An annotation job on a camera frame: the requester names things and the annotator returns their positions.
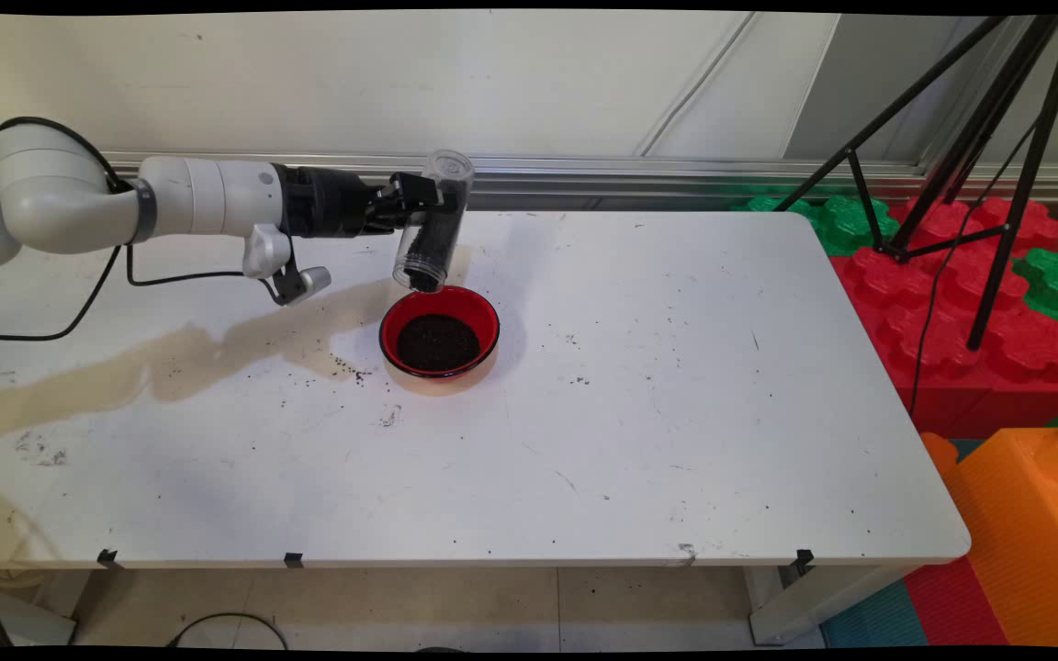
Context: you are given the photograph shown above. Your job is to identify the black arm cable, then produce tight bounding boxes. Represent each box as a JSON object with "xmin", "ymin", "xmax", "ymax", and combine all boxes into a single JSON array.
[{"xmin": 0, "ymin": 116, "xmax": 129, "ymax": 343}]

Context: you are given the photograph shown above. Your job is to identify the black camera cable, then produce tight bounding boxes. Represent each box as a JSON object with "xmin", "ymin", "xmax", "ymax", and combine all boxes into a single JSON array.
[{"xmin": 127, "ymin": 242, "xmax": 287, "ymax": 297}]

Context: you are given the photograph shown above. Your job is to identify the green foam building block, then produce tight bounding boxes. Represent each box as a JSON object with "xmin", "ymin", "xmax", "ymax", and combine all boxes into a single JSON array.
[
  {"xmin": 736, "ymin": 194, "xmax": 902, "ymax": 258},
  {"xmin": 1011, "ymin": 248, "xmax": 1058, "ymax": 342}
]

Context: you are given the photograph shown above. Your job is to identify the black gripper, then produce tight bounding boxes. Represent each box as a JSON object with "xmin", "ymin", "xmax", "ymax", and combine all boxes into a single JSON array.
[{"xmin": 275, "ymin": 165, "xmax": 457, "ymax": 240}]

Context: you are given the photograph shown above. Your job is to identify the orange foam block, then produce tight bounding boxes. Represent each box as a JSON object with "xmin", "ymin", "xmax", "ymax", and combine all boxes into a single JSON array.
[{"xmin": 919, "ymin": 422, "xmax": 1058, "ymax": 649}]

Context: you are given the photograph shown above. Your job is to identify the black floor cable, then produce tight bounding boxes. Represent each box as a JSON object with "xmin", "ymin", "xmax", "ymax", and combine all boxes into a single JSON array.
[{"xmin": 165, "ymin": 612, "xmax": 289, "ymax": 650}]

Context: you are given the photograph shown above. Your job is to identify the red and black bowl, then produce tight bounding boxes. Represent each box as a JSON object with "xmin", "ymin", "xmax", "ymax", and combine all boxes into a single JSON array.
[{"xmin": 378, "ymin": 285, "xmax": 501, "ymax": 381}]

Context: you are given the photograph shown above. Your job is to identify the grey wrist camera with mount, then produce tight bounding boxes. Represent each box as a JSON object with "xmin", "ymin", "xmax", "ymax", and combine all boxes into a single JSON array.
[{"xmin": 242, "ymin": 224, "xmax": 333, "ymax": 308}]

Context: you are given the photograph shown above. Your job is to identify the white table leg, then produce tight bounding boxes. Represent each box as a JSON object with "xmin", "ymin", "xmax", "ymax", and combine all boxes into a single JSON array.
[
  {"xmin": 748, "ymin": 564, "xmax": 917, "ymax": 647},
  {"xmin": 0, "ymin": 580, "xmax": 82, "ymax": 647}
]

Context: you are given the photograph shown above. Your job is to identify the teal floor mat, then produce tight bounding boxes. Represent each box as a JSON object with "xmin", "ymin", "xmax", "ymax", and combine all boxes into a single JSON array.
[{"xmin": 821, "ymin": 578, "xmax": 930, "ymax": 649}]

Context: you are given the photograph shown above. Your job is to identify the black tripod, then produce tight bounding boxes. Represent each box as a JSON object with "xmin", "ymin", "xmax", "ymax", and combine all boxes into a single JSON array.
[{"xmin": 772, "ymin": 14, "xmax": 1058, "ymax": 354}]

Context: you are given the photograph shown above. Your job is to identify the clear plastic jar black seeds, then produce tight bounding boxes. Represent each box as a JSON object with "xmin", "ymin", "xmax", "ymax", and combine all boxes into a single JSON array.
[{"xmin": 391, "ymin": 150, "xmax": 477, "ymax": 296}]

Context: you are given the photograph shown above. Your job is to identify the red floor mat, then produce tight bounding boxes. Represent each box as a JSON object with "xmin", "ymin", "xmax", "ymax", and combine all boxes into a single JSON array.
[{"xmin": 901, "ymin": 555, "xmax": 1009, "ymax": 647}]

